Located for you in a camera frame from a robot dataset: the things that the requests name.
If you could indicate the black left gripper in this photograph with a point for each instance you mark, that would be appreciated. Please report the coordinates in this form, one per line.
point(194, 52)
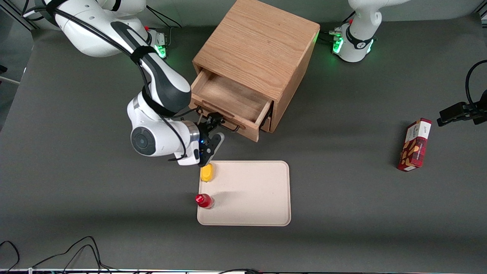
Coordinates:
point(457, 110)

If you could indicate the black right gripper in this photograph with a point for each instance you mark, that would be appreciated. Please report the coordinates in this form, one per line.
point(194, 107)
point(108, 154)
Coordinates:
point(206, 131)

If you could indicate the wooden drawer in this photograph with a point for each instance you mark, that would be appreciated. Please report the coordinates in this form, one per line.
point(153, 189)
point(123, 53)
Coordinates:
point(236, 99)
point(266, 125)

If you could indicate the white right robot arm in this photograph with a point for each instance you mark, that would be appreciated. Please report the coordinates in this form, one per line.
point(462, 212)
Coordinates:
point(159, 137)

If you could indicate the wooden drawer cabinet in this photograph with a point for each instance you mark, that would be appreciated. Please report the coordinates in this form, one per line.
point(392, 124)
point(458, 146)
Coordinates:
point(262, 42)

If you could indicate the red snack box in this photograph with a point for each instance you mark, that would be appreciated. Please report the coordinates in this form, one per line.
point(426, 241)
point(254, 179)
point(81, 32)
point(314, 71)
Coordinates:
point(415, 146)

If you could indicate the yellow plastic bottle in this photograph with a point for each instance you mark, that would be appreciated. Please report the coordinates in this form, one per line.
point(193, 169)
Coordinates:
point(207, 173)

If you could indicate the red bottle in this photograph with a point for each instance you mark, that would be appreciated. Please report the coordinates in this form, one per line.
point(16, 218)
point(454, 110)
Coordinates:
point(204, 200)

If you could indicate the beige plastic tray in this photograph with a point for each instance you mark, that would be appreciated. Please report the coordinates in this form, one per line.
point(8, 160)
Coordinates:
point(255, 194)

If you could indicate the aluminium frame rail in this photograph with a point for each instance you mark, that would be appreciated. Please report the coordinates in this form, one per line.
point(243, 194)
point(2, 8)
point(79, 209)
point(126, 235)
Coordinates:
point(19, 17)

